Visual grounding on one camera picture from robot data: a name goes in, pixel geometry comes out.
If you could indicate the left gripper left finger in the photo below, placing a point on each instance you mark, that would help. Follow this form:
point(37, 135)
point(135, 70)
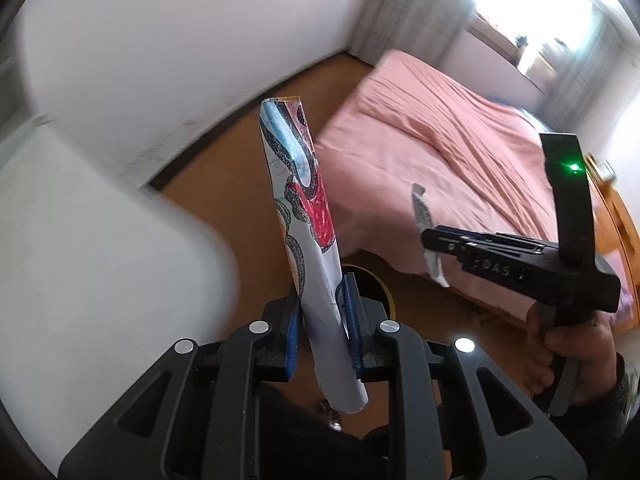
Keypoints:
point(194, 414)

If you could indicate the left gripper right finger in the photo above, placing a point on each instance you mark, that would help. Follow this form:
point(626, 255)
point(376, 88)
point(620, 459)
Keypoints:
point(451, 414)

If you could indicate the colourful drawing paper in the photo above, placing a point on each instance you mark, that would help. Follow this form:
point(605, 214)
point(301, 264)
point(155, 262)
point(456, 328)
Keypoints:
point(310, 243)

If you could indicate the right hand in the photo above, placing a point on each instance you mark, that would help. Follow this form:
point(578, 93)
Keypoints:
point(591, 344)

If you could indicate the pink bed blanket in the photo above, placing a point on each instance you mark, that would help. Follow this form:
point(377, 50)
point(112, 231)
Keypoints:
point(480, 164)

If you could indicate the grey window curtain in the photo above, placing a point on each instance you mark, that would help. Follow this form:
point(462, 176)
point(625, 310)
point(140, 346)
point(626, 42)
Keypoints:
point(426, 29)

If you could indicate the wooden bed frame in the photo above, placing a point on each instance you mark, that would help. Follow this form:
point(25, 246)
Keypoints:
point(617, 240)

